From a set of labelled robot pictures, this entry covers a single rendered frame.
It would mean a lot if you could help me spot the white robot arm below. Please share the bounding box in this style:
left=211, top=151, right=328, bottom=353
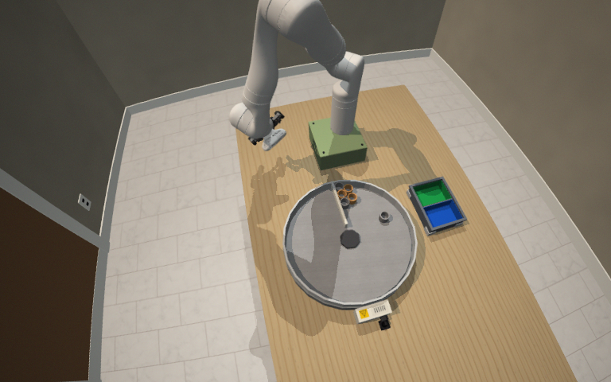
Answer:
left=229, top=0, right=364, bottom=151

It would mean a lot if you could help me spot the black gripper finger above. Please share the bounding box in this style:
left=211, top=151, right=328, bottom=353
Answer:
left=248, top=137, right=263, bottom=146
left=272, top=111, right=285, bottom=126

